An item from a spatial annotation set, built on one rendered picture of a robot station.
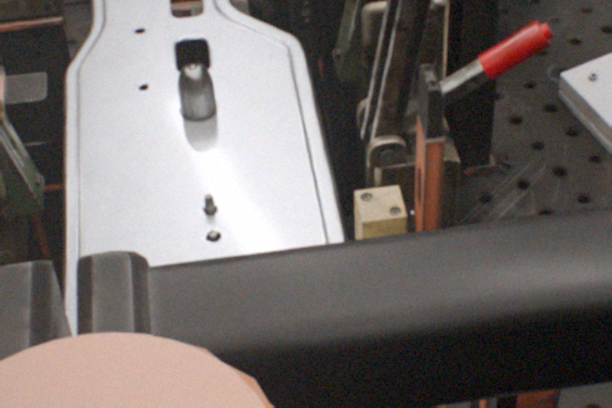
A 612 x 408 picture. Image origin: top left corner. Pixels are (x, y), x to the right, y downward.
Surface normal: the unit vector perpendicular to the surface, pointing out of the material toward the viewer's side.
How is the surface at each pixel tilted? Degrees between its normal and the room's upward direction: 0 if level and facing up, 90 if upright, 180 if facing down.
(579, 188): 0
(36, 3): 90
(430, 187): 90
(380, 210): 0
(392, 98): 90
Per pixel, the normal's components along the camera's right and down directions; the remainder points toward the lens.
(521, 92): -0.04, -0.71
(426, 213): 0.14, 0.69
